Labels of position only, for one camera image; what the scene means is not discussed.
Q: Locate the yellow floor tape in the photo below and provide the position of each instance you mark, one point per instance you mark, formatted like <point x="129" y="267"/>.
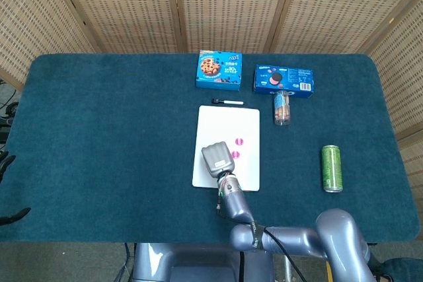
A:
<point x="330" y="272"/>

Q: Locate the pink round magnet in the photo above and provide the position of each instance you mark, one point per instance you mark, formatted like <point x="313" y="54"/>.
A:
<point x="239" y="141"/>
<point x="236" y="155"/>

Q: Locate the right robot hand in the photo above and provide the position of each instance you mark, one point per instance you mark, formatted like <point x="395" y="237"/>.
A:
<point x="218" y="160"/>

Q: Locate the light blue cookie box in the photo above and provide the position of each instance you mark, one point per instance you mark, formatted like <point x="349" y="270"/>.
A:
<point x="218" y="70"/>

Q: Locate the white magnetic whiteboard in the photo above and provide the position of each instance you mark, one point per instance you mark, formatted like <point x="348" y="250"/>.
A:
<point x="226" y="123"/>

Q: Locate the grey-blue robot torso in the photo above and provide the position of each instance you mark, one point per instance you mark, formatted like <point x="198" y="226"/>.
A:
<point x="185" y="262"/>

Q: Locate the green drink can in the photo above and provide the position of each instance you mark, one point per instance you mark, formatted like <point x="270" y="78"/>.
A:
<point x="331" y="169"/>

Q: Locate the clear jar of biscuit sticks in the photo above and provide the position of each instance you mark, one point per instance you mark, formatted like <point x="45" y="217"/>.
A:
<point x="282" y="110"/>

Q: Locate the whiteboard marker pen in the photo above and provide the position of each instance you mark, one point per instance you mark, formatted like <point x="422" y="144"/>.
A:
<point x="231" y="102"/>

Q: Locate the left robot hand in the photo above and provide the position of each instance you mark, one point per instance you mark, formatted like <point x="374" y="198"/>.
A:
<point x="6" y="161"/>

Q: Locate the woven bamboo folding screen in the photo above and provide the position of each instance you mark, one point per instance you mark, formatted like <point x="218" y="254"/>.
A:
<point x="231" y="4"/>

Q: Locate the dark blue Oreo box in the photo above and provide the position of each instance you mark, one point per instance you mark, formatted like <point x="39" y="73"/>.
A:
<point x="284" y="80"/>

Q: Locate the metal table leg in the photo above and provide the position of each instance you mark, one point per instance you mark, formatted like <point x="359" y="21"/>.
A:
<point x="288" y="270"/>

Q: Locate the dark blue table cloth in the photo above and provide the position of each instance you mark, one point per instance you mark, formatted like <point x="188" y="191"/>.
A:
<point x="99" y="150"/>

